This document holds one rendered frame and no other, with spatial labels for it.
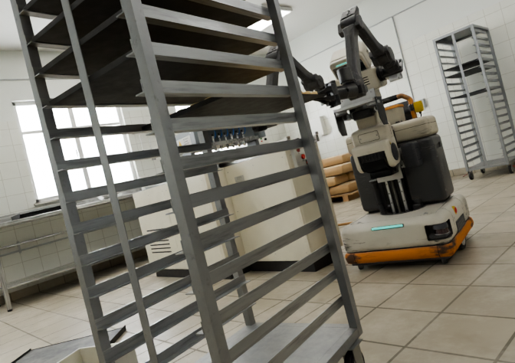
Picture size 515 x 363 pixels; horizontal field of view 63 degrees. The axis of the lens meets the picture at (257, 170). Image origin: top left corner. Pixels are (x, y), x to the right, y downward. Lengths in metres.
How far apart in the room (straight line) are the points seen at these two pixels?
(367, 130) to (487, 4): 4.25
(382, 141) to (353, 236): 0.59
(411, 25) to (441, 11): 0.45
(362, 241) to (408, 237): 0.27
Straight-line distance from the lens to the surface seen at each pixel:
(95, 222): 1.31
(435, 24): 6.76
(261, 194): 2.99
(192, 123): 1.02
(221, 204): 1.66
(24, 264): 5.79
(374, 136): 2.51
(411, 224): 2.45
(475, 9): 6.58
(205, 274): 0.93
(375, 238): 2.54
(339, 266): 1.44
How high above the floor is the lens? 0.71
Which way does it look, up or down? 1 degrees up
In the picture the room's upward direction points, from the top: 14 degrees counter-clockwise
